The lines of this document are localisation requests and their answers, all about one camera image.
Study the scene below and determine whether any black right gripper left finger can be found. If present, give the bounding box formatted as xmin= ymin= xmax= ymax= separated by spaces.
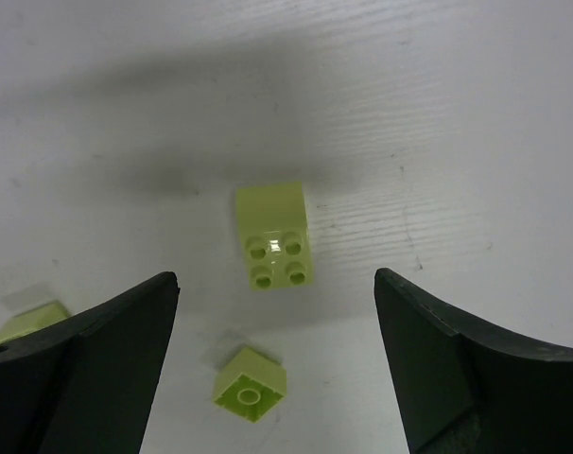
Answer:
xmin=0 ymin=271 xmax=179 ymax=453

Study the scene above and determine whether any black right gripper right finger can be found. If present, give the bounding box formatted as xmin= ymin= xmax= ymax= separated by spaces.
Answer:
xmin=373 ymin=269 xmax=573 ymax=453

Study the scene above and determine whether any lime lego brick edge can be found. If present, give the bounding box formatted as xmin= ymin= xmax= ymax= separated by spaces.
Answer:
xmin=0 ymin=301 xmax=71 ymax=344

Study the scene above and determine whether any lime lego brick hollow side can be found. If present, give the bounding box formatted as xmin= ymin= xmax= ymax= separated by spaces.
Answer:
xmin=212 ymin=346 xmax=287 ymax=423

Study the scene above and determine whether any lime lego brick studs up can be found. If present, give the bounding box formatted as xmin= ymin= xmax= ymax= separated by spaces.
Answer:
xmin=235 ymin=182 xmax=313 ymax=290

